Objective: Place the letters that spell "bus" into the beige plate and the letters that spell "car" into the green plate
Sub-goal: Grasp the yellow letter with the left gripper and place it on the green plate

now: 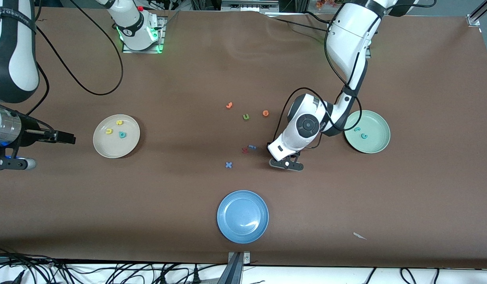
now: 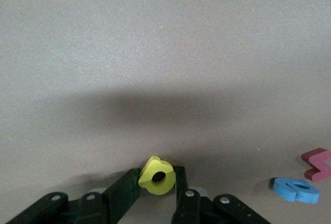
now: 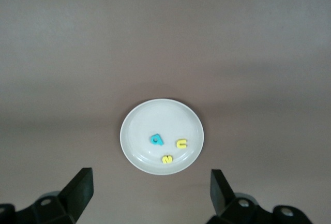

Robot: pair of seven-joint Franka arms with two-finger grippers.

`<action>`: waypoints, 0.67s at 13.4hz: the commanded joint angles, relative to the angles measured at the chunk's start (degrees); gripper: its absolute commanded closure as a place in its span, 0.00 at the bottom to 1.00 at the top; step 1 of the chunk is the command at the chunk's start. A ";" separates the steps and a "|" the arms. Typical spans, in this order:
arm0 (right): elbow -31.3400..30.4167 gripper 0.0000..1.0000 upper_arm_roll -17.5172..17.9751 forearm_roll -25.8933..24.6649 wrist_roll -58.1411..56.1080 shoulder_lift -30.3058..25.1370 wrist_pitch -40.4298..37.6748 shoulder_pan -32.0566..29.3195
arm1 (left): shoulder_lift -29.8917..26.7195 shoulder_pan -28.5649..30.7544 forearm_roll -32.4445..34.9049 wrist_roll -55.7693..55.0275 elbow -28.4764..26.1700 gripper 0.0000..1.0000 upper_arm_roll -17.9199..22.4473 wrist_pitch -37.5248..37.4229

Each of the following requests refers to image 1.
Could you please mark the aluminium profile bar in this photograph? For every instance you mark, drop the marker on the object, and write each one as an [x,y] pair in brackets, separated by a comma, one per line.
[474,19]

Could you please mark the blue plate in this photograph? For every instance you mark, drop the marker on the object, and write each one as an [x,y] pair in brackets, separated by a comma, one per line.
[242,217]

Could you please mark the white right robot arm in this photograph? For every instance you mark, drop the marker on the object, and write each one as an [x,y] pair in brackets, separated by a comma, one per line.
[18,55]

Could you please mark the beige brown plate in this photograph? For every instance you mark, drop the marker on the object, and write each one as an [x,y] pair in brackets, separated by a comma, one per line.
[109,146]

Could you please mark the teal foam letter g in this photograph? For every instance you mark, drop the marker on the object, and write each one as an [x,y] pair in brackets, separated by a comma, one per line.
[120,135]

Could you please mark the pale green plate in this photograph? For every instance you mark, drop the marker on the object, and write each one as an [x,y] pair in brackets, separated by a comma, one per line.
[375,126]

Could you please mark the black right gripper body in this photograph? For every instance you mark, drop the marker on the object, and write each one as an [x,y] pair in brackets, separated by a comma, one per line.
[31,134]

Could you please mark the grey metal box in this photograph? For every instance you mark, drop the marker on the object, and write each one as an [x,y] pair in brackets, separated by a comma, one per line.
[249,6]

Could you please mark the white paper scrap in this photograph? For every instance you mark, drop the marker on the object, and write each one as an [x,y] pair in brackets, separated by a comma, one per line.
[359,236]

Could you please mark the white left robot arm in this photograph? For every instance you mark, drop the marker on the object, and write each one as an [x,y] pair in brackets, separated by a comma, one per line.
[346,35]

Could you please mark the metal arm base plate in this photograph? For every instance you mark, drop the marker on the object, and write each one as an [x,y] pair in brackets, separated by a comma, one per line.
[163,35]
[369,55]

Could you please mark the grey metal camera bracket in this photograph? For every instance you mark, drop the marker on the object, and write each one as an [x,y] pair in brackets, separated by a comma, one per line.
[236,272]

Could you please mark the orange dried flowers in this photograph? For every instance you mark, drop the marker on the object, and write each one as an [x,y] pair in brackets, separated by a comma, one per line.
[324,4]

